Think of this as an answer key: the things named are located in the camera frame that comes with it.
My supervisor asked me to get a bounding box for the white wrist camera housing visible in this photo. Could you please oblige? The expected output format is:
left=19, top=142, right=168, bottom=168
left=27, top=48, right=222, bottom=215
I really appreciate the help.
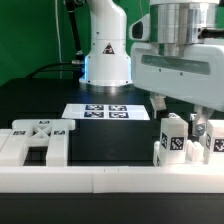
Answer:
left=129, top=14, right=151, bottom=42

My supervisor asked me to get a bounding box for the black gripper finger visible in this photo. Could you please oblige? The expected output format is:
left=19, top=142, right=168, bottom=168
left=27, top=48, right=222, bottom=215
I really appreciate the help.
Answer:
left=150, top=93, right=168, bottom=120
left=190, top=106, right=214, bottom=137

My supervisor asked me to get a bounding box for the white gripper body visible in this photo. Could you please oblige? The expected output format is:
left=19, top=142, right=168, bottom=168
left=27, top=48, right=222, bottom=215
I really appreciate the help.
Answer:
left=131, top=43, right=224, bottom=112

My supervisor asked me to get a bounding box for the white chair back part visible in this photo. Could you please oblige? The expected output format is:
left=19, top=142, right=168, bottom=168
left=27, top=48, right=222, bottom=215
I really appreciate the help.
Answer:
left=0, top=119, right=76, bottom=167

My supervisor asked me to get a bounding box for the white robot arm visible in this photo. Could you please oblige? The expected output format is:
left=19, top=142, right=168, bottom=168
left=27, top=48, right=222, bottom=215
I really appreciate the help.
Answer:
left=80, top=0, right=224, bottom=136

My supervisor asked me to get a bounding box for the black cable bundle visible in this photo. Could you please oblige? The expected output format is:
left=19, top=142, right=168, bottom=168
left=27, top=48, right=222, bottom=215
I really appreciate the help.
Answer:
left=24, top=0, right=88, bottom=80

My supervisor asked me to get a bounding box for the white chair seat part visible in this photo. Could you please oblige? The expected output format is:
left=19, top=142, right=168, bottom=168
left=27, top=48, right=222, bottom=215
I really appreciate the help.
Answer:
left=153, top=140, right=205, bottom=167

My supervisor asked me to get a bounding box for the white sheet with fiducial tags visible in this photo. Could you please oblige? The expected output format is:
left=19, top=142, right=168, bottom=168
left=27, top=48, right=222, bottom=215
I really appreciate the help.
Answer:
left=62, top=104, right=150, bottom=120

